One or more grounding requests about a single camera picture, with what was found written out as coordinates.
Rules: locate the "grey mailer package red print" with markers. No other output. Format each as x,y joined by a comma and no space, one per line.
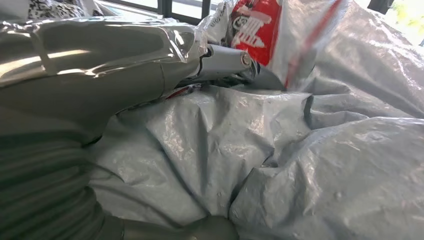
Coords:
258,30

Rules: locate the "black window frame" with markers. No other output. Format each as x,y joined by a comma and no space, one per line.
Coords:
165,8

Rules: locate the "grey plastic mailer package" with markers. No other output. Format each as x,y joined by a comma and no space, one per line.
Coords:
198,149
331,182

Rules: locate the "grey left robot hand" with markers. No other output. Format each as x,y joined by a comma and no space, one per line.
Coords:
82,76

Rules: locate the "package with black-white label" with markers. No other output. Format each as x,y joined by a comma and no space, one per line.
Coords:
56,8

